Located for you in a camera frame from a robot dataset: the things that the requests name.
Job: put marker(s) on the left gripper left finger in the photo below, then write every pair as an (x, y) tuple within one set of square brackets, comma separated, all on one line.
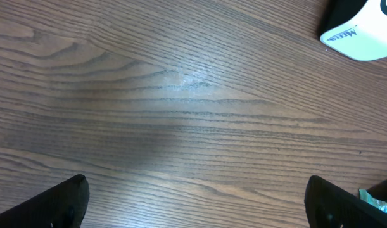
[(63, 205)]

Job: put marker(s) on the white barcode scanner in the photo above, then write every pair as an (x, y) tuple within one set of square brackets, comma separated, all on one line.
[(356, 28)]

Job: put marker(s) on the light green wipes packet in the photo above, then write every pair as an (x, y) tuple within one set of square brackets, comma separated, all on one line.
[(383, 204)]

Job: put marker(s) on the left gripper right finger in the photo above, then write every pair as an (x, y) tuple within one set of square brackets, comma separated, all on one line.
[(328, 205)]

